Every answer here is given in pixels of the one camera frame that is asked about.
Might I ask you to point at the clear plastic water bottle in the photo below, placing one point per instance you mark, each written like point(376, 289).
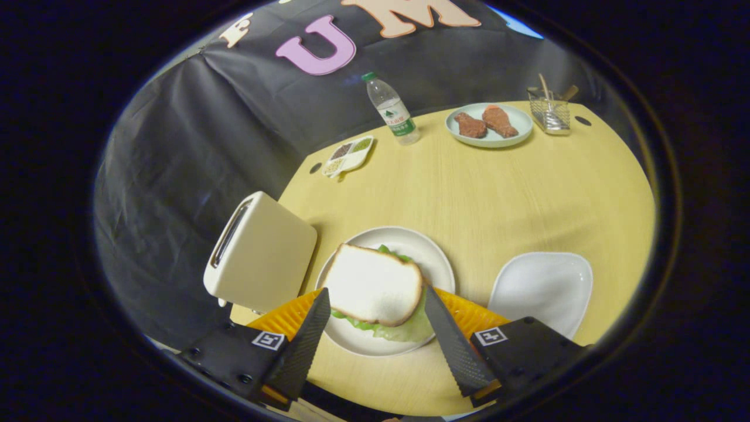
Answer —
point(395, 114)

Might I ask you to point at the white divided condiment dish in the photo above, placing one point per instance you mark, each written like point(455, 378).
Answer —
point(348, 161)

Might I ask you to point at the pale green oval plate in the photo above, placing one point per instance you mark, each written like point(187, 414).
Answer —
point(521, 126)

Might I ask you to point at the plain white bread slice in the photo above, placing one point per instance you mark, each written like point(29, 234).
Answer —
point(372, 284)

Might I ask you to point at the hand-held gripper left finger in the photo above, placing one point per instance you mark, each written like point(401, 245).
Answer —
point(302, 351)

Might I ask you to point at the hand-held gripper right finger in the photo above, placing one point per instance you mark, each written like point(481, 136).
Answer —
point(454, 351)

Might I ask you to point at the green lettuce leaf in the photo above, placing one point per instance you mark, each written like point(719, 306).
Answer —
point(413, 331)

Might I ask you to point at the beige round plate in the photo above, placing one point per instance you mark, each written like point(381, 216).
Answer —
point(433, 258)

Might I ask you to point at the cream white toaster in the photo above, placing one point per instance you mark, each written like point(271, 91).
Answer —
point(263, 258)

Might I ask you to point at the brown fried meat piece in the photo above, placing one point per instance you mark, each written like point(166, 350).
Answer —
point(499, 120)
point(470, 126)

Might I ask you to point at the white glossy plate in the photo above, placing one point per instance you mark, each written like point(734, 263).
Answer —
point(542, 287)

